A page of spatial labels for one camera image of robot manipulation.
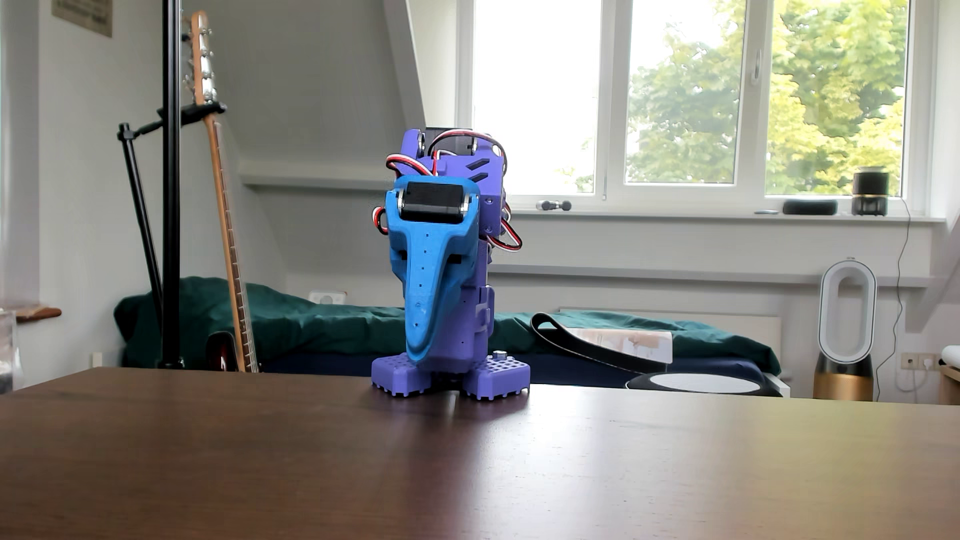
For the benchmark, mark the blue gripper with motor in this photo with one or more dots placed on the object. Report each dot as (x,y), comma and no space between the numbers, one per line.
(433,239)

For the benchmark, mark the purple robot arm with base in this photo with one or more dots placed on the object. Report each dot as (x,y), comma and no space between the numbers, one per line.
(495,375)

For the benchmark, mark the small black silver windowsill object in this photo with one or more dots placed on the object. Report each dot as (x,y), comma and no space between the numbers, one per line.
(553,205)

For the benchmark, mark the dark blue mattress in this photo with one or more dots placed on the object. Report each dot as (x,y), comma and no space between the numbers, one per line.
(570,369)

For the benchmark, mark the wooden neck electric guitar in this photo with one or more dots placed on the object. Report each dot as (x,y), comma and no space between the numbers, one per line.
(227,225)

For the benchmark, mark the open magazine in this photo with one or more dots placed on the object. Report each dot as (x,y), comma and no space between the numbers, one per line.
(637,345)

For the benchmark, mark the black vertical pole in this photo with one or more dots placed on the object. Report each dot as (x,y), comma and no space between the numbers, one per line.
(172,225)

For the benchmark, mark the black guitar stand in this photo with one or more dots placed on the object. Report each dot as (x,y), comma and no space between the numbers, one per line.
(138,196)

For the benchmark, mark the round black white tray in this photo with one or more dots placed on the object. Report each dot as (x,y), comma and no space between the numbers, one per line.
(705,382)

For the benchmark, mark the wooden shelf board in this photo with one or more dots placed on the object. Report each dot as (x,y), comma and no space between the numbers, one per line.
(37,313)

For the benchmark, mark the flat black oval speaker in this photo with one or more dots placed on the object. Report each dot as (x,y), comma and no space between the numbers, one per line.
(810,207)

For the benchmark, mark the clear glass container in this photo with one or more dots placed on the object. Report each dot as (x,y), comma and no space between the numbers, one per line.
(6,352)

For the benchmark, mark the white gold bladeless fan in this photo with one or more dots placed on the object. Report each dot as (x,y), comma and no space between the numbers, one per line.
(844,382)

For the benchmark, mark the black cylindrical speaker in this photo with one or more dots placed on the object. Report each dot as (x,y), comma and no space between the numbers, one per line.
(870,187)

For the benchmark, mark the white rounded object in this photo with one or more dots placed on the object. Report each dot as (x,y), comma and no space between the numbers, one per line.
(952,355)

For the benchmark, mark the wooden side furniture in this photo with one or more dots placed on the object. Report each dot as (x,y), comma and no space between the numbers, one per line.
(951,386)

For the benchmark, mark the white wall outlet plate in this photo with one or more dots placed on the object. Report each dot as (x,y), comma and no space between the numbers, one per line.
(327,298)

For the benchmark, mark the white window frame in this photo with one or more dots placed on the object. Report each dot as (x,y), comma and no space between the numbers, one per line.
(613,97)

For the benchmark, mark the framed wall picture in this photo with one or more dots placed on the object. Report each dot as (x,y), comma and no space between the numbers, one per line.
(82,13)

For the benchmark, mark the white double wall socket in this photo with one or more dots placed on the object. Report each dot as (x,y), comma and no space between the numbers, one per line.
(919,361)

